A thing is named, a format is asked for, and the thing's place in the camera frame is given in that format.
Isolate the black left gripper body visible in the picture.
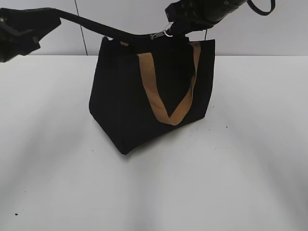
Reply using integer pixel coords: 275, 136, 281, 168
0, 8, 61, 63

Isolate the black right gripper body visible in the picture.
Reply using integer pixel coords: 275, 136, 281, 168
164, 0, 231, 37

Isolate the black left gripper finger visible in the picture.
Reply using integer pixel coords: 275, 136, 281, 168
57, 10, 154, 40

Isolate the silver zipper pull with ring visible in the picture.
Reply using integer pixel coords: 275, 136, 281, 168
150, 23, 173, 40

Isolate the black bag with tan handles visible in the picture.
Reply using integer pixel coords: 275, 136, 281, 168
89, 37, 216, 155

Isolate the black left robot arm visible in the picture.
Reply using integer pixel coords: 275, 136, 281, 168
0, 8, 151, 63

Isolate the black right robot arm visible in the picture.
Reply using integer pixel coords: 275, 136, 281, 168
165, 0, 248, 37

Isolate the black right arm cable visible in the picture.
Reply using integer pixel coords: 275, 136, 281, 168
246, 0, 276, 17

